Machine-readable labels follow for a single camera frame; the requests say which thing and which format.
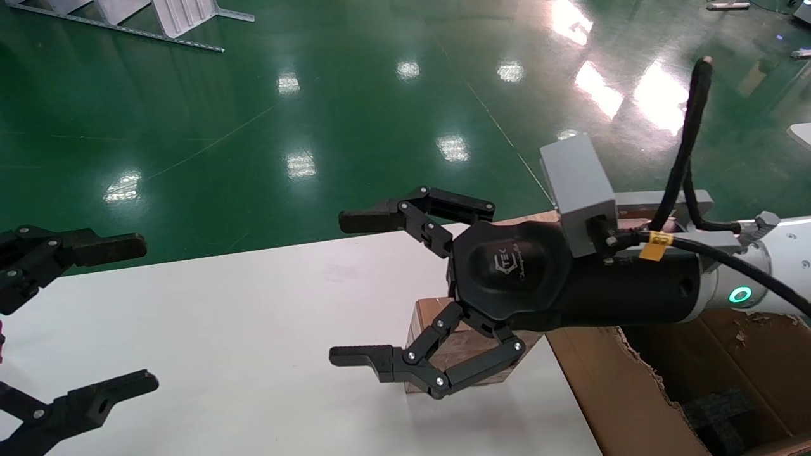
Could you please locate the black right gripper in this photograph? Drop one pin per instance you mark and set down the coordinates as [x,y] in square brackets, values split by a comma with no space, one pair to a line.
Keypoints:
[532,278]

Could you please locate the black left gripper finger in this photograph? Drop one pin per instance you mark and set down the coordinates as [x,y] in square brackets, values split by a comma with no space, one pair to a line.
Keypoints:
[95,247]
[89,402]

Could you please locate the small brown cardboard box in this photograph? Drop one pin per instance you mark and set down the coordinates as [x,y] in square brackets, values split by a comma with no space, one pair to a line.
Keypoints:
[472,348]

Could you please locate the big torn cardboard box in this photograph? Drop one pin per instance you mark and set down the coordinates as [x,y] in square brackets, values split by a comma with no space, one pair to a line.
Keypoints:
[608,392]

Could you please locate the white rounded table corner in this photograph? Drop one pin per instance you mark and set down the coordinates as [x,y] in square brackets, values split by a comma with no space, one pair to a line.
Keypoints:
[801,136]

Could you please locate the white flat floor foot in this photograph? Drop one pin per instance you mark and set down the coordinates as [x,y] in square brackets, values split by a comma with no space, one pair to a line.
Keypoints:
[728,5]

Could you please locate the short white floor bar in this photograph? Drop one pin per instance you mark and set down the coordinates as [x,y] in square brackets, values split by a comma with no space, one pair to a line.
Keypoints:
[801,54]

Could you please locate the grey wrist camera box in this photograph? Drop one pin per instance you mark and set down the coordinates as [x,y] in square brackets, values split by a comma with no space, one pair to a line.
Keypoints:
[580,183]

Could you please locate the white metal frame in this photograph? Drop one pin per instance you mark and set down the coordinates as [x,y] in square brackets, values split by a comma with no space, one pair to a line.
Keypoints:
[177,16]

